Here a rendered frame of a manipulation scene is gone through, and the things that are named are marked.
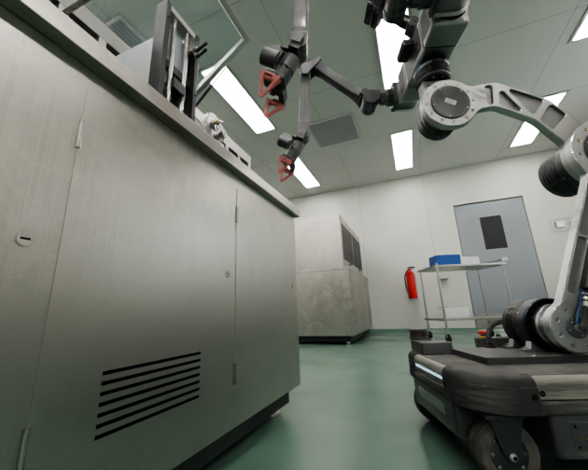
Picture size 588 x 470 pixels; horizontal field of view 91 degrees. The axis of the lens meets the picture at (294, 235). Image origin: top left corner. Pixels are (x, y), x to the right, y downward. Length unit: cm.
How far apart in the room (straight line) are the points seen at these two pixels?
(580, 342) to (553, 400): 27
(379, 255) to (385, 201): 104
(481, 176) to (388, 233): 181
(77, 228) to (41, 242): 6
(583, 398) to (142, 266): 101
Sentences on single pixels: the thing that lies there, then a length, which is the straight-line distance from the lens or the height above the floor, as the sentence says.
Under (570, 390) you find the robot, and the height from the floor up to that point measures 21.
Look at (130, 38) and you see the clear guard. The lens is 183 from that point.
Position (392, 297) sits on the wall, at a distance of 547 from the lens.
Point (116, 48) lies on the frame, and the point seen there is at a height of 158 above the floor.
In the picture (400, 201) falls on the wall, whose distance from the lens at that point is 578.
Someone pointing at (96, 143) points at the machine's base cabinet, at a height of 72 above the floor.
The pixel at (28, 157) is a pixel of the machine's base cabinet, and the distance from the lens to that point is 59.
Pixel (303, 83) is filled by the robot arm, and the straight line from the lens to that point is 170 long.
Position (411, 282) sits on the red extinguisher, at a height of 82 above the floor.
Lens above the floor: 41
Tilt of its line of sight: 15 degrees up
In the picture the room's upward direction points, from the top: 2 degrees counter-clockwise
